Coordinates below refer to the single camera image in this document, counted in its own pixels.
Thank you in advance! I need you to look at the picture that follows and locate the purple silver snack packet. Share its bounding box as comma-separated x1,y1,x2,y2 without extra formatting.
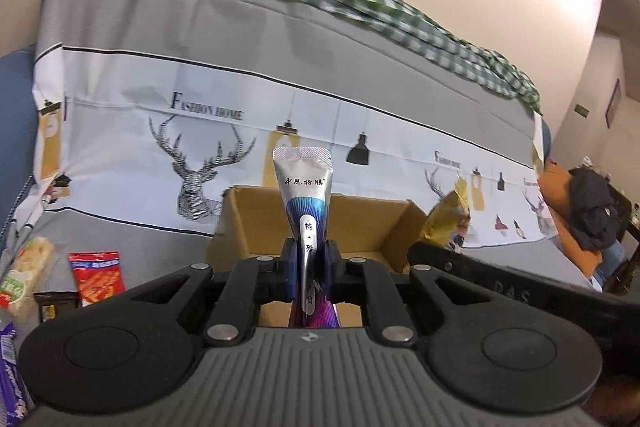
272,146,340,329

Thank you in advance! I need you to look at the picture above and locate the yellow snack packet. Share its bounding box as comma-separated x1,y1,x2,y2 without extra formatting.
419,169,471,254

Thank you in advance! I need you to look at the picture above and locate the brown cardboard box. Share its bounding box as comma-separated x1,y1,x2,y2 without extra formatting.
206,186,426,346

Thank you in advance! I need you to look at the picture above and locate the black clothing pile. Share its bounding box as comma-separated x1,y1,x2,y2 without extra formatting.
568,167,622,251

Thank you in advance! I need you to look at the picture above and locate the orange cushion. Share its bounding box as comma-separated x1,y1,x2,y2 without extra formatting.
538,162,602,279

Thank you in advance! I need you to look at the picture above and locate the red snack packet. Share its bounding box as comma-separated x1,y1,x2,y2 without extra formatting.
68,251,125,307

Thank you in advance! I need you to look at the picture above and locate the grey deer print sofa cover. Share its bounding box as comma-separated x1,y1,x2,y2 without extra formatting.
0,0,601,323

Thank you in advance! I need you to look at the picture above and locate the dark brown chocolate bar packet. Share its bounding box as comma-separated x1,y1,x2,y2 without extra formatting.
34,291,80,323

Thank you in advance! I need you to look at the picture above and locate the white peanut candy packet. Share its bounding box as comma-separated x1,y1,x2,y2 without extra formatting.
1,236,54,322

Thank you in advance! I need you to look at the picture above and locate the blue sofa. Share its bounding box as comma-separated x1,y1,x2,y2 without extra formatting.
0,44,38,247

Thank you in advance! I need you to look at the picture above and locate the purple white snack packet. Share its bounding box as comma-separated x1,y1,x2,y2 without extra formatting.
1,322,29,427

